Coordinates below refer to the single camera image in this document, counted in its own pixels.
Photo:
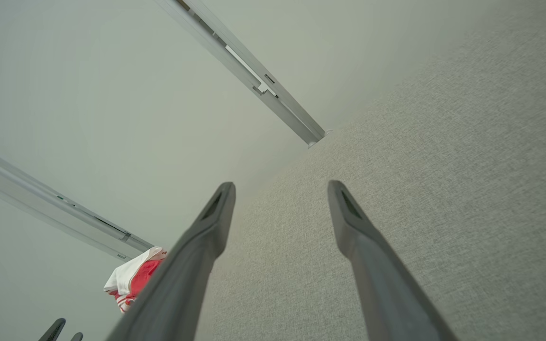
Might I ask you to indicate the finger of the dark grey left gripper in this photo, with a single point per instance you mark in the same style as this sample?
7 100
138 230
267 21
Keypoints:
77 337
54 331

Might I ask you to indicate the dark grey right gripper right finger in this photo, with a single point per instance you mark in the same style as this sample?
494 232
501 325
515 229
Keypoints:
382 274

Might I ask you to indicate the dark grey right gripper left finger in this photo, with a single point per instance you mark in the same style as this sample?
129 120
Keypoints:
192 265

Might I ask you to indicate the red basketball jersey white trim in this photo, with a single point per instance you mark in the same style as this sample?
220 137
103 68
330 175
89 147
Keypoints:
140 279

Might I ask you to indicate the grey partition corner post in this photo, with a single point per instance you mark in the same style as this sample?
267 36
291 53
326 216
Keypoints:
17 187

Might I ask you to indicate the grey double partition post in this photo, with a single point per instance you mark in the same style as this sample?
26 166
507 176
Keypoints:
292 112

